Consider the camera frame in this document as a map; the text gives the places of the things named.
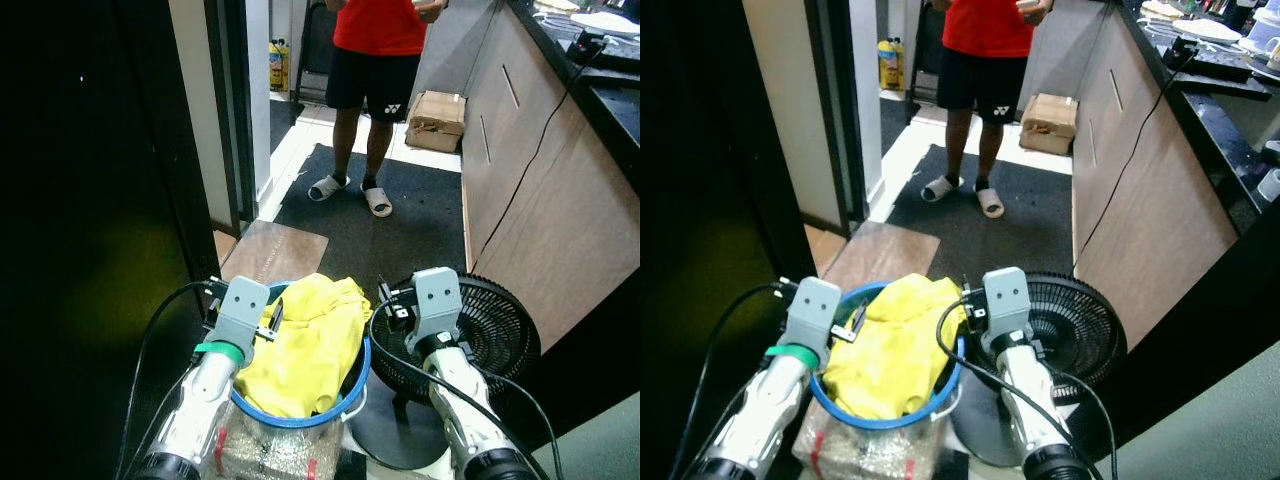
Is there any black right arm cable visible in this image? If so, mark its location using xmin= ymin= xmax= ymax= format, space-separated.
xmin=934 ymin=282 xmax=1121 ymax=480
xmin=366 ymin=282 xmax=563 ymax=480

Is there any white plate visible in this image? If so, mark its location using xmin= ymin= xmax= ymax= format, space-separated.
xmin=568 ymin=9 xmax=641 ymax=40
xmin=1172 ymin=16 xmax=1249 ymax=47

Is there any black power strip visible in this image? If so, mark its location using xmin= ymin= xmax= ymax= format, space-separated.
xmin=566 ymin=32 xmax=613 ymax=65
xmin=1168 ymin=38 xmax=1253 ymax=83

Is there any thin black power cord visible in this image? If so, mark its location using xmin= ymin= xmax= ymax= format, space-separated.
xmin=1078 ymin=45 xmax=1199 ymax=263
xmin=468 ymin=40 xmax=607 ymax=265

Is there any black floor mat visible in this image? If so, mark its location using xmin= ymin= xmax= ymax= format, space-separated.
xmin=274 ymin=143 xmax=469 ymax=293
xmin=884 ymin=143 xmax=1077 ymax=289

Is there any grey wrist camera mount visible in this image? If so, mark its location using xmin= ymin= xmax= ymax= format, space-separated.
xmin=213 ymin=277 xmax=272 ymax=367
xmin=411 ymin=267 xmax=464 ymax=342
xmin=782 ymin=277 xmax=842 ymax=367
xmin=981 ymin=266 xmax=1034 ymax=342

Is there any white door frame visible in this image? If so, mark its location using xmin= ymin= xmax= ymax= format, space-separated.
xmin=167 ymin=0 xmax=274 ymax=237
xmin=741 ymin=0 xmax=887 ymax=240

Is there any person in red shirt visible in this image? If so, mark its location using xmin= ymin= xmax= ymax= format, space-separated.
xmin=919 ymin=0 xmax=1057 ymax=220
xmin=305 ymin=0 xmax=448 ymax=219

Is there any blue plastic basin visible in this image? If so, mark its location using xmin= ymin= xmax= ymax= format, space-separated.
xmin=227 ymin=281 xmax=374 ymax=431
xmin=807 ymin=281 xmax=967 ymax=432

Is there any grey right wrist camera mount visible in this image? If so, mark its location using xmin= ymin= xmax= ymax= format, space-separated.
xmin=411 ymin=267 xmax=464 ymax=342
xmin=981 ymin=266 xmax=1034 ymax=342

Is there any brown wooden counter cabinet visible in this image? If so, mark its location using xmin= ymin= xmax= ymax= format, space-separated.
xmin=461 ymin=0 xmax=641 ymax=353
xmin=1069 ymin=0 xmax=1280 ymax=353

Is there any bubble wrapped package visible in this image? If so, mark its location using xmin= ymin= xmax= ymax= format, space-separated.
xmin=214 ymin=398 xmax=347 ymax=480
xmin=792 ymin=398 xmax=953 ymax=480

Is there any brown cardboard box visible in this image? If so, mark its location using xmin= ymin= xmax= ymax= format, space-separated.
xmin=405 ymin=90 xmax=468 ymax=154
xmin=1018 ymin=92 xmax=1080 ymax=157

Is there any yellow plastic bottle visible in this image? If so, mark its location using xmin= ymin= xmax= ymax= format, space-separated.
xmin=877 ymin=37 xmax=907 ymax=94
xmin=267 ymin=39 xmax=292 ymax=94

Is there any white cup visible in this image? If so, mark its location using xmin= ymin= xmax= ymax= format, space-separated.
xmin=1250 ymin=8 xmax=1280 ymax=63

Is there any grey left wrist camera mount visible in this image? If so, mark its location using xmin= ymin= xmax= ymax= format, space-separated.
xmin=213 ymin=277 xmax=272 ymax=367
xmin=782 ymin=277 xmax=842 ymax=367

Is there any black standing fan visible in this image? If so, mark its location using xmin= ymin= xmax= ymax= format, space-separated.
xmin=948 ymin=271 xmax=1129 ymax=472
xmin=350 ymin=274 xmax=542 ymax=472

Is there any yellow garment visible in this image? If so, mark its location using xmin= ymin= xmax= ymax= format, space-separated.
xmin=234 ymin=272 xmax=373 ymax=420
xmin=820 ymin=272 xmax=967 ymax=422

